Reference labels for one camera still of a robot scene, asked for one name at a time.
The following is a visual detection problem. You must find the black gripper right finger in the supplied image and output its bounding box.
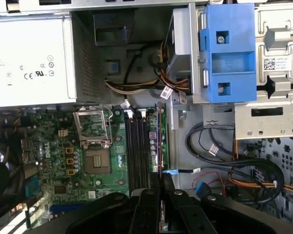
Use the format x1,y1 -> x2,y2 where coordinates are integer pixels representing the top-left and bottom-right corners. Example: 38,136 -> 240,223
162,172 -> 293,234

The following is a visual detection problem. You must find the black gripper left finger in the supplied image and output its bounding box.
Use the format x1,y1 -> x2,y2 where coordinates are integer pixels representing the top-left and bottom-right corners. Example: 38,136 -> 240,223
65,172 -> 161,234

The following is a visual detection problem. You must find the green RAM stick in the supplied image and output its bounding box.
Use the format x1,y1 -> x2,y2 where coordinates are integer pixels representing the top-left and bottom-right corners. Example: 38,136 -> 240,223
157,101 -> 167,231

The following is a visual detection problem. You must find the black RAM slot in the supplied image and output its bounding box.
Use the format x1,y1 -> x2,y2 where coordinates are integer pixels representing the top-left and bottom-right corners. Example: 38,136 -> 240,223
129,117 -> 140,192
124,109 -> 134,192
141,117 -> 151,191
136,109 -> 145,191

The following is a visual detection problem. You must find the green motherboard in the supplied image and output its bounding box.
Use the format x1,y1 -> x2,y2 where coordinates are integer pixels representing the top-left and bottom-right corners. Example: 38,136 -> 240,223
14,104 -> 170,215

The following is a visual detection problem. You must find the CPU socket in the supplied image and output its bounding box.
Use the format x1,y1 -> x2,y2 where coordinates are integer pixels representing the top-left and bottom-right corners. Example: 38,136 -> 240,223
84,147 -> 112,175

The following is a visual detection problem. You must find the black PC case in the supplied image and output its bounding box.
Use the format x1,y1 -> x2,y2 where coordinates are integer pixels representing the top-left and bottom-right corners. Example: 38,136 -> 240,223
0,0 -> 293,234

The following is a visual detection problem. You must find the blue expansion slot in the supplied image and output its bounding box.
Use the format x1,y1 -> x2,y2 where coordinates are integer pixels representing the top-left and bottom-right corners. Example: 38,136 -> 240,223
48,203 -> 88,213

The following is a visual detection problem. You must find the metal socket cover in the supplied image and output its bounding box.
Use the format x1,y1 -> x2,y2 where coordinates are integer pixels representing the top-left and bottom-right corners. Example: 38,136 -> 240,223
72,106 -> 113,148

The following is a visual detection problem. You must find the teal board connector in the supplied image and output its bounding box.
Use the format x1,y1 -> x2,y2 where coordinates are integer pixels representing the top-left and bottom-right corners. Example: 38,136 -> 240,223
25,177 -> 41,197

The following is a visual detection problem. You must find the metal drive cage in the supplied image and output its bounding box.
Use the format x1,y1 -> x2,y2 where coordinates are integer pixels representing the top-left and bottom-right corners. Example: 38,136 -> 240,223
166,2 -> 293,141

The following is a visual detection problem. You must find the black case fan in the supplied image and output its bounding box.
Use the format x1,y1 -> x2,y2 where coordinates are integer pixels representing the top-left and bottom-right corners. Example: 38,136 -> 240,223
0,141 -> 24,213

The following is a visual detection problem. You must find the blue plastic drive latch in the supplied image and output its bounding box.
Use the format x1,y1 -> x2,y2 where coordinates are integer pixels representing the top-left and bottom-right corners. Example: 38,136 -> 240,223
199,4 -> 257,103

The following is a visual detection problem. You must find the grey power supply unit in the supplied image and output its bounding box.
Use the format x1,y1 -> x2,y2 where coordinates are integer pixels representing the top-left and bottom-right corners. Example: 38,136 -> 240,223
0,12 -> 113,108

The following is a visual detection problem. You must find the blue plug with red wire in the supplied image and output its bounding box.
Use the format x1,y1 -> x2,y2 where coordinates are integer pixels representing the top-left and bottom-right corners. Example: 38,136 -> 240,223
192,172 -> 227,198

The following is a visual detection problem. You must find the blue-tipped flat cable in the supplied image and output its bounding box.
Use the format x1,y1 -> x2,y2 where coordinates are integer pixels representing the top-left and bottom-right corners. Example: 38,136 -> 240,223
162,168 -> 203,176

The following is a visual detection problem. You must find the thin orange wire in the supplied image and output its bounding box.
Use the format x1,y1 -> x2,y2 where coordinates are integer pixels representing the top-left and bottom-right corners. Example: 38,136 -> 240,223
231,137 -> 240,163

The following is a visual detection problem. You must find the black cable loop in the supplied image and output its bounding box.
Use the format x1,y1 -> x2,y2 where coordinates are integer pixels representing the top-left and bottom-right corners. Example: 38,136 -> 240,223
185,123 -> 286,205

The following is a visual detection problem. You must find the locking lever wire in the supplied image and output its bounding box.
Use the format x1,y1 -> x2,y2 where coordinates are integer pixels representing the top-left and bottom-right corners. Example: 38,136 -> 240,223
101,104 -> 114,147

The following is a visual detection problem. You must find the power supply wire bundle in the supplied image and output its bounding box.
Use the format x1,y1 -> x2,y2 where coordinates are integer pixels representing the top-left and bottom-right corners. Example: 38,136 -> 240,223
105,41 -> 193,98

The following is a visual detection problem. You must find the orange black fan wire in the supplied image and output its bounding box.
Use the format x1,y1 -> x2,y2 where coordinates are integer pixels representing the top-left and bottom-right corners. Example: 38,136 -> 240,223
3,109 -> 24,129

